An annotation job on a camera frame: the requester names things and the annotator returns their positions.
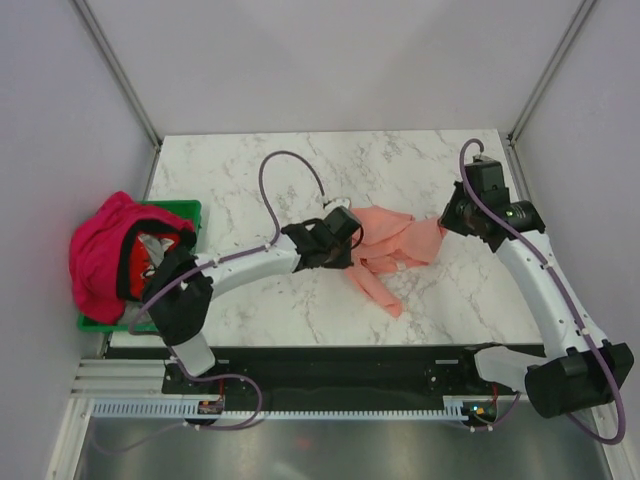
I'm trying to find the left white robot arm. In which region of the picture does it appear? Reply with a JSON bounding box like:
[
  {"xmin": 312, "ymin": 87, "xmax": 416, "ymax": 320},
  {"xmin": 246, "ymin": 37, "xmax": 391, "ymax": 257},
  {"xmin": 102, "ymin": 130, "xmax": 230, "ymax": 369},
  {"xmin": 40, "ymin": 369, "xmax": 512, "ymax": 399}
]
[{"xmin": 141, "ymin": 207, "xmax": 364, "ymax": 393}]

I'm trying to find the aluminium frame post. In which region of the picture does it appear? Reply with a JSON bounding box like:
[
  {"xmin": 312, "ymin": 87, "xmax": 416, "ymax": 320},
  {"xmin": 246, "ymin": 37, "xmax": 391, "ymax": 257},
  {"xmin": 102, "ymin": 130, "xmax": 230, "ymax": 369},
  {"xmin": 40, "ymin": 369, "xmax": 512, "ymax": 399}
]
[
  {"xmin": 506, "ymin": 0, "xmax": 599, "ymax": 148},
  {"xmin": 71, "ymin": 0, "xmax": 164, "ymax": 150}
]

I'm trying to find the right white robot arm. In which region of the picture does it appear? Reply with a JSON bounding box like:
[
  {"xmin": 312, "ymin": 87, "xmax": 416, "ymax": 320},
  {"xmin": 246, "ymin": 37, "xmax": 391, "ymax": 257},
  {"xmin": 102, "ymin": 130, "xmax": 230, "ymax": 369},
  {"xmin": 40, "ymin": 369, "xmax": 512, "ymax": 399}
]
[{"xmin": 440, "ymin": 157, "xmax": 634, "ymax": 418}]

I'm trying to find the right aluminium frame post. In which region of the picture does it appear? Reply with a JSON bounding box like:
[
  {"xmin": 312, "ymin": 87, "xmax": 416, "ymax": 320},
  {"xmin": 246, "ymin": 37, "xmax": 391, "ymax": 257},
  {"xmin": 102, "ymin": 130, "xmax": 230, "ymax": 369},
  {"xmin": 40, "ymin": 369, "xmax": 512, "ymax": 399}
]
[{"xmin": 506, "ymin": 0, "xmax": 599, "ymax": 148}]

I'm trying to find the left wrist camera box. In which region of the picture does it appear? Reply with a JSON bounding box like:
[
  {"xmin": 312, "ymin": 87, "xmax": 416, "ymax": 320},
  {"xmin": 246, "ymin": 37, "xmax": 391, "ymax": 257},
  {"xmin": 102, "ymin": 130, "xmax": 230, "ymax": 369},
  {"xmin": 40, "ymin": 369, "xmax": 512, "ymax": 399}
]
[{"xmin": 323, "ymin": 197, "xmax": 361, "ymax": 242}]

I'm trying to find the magenta t shirt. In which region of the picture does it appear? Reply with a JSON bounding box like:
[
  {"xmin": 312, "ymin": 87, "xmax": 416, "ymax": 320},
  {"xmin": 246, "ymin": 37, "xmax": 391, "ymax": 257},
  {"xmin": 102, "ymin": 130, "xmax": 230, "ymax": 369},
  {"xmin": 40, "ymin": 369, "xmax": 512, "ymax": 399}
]
[{"xmin": 69, "ymin": 191, "xmax": 201, "ymax": 327}]

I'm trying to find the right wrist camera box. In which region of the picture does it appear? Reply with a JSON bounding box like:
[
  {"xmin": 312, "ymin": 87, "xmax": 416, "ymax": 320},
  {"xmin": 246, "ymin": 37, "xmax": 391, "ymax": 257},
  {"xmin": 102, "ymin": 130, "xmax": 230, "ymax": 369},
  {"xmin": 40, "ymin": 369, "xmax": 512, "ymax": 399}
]
[{"xmin": 465, "ymin": 154, "xmax": 506, "ymax": 197}]

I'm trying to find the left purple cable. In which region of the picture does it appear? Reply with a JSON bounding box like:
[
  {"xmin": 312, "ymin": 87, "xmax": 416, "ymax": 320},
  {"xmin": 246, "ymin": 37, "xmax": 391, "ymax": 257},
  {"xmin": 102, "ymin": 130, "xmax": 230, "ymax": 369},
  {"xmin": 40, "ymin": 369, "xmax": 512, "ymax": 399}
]
[{"xmin": 128, "ymin": 149, "xmax": 351, "ymax": 436}]

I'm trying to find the white slotted cable duct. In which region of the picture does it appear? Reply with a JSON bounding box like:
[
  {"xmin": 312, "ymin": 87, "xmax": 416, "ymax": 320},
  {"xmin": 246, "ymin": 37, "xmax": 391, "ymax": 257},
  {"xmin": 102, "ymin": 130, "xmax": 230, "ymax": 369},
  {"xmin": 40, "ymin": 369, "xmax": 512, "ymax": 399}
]
[{"xmin": 91, "ymin": 399, "xmax": 468, "ymax": 421}]

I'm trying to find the peach t shirt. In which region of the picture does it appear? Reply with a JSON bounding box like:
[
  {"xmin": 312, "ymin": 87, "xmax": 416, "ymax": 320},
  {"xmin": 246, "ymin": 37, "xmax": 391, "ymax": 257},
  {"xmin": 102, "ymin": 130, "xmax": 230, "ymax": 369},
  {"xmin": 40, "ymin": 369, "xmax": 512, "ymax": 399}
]
[{"xmin": 345, "ymin": 206, "xmax": 446, "ymax": 318}]

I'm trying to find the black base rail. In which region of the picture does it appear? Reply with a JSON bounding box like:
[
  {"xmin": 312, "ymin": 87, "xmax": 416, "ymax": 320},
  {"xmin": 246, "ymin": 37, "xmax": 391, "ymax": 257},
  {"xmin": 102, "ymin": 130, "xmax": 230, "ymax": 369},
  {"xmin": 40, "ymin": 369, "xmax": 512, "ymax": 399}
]
[{"xmin": 162, "ymin": 346, "xmax": 513, "ymax": 411}]

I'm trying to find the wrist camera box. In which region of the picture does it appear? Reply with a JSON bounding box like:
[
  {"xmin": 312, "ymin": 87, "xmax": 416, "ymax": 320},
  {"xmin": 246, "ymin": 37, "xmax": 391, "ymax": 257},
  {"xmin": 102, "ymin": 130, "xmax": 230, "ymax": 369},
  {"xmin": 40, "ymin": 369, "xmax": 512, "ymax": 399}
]
[
  {"xmin": 465, "ymin": 154, "xmax": 506, "ymax": 197},
  {"xmin": 323, "ymin": 197, "xmax": 361, "ymax": 242}
]

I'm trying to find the green plastic bin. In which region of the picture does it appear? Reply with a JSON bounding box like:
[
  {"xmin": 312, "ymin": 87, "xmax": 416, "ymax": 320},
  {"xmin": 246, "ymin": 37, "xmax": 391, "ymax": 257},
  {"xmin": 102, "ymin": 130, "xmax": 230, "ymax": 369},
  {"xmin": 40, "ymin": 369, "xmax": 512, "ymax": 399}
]
[{"xmin": 76, "ymin": 199, "xmax": 204, "ymax": 333}]

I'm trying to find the left aluminium frame post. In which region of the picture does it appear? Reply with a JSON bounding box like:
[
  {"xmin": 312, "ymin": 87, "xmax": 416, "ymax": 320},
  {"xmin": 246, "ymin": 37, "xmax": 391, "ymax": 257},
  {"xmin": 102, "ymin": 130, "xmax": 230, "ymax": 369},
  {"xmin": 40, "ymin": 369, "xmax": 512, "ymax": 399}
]
[{"xmin": 71, "ymin": 0, "xmax": 164, "ymax": 150}]

